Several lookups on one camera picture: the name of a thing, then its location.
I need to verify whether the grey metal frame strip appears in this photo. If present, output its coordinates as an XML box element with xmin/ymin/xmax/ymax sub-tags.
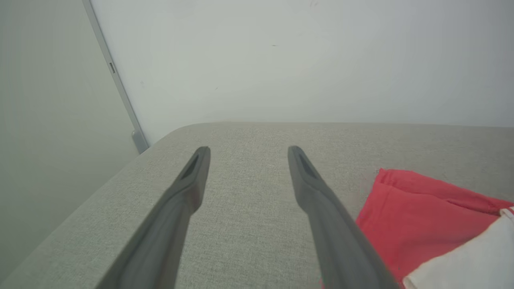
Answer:
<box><xmin>82</xmin><ymin>0</ymin><xmax>150</xmax><ymax>155</ymax></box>

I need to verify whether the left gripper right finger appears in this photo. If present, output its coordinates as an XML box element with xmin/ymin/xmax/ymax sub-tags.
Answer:
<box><xmin>287</xmin><ymin>145</ymin><xmax>402</xmax><ymax>289</ymax></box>

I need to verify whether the red and white basketball jersey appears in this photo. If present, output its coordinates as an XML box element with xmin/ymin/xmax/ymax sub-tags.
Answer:
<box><xmin>320</xmin><ymin>168</ymin><xmax>514</xmax><ymax>289</ymax></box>

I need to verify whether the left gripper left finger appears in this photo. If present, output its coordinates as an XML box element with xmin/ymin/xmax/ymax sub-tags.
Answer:
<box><xmin>96</xmin><ymin>146</ymin><xmax>212</xmax><ymax>289</ymax></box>

